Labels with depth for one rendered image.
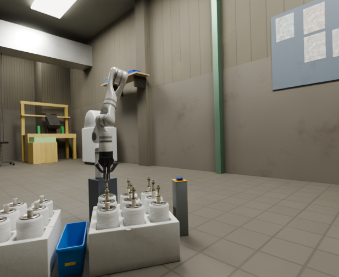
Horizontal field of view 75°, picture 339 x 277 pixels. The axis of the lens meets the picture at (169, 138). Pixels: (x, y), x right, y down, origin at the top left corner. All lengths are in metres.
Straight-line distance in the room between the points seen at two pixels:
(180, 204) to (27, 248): 0.73
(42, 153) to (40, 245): 5.62
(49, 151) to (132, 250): 5.78
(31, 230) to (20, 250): 0.07
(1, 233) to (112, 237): 0.42
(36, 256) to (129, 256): 0.36
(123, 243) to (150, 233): 0.12
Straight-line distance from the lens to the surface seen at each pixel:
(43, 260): 1.10
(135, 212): 1.05
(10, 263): 1.12
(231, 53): 3.69
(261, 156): 3.29
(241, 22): 3.77
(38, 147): 6.60
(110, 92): 1.33
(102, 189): 1.53
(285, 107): 3.19
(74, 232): 1.38
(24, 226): 1.09
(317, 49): 3.22
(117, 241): 1.05
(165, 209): 1.07
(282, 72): 3.26
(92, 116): 5.35
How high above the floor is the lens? 0.56
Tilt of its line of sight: level
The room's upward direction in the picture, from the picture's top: 2 degrees counter-clockwise
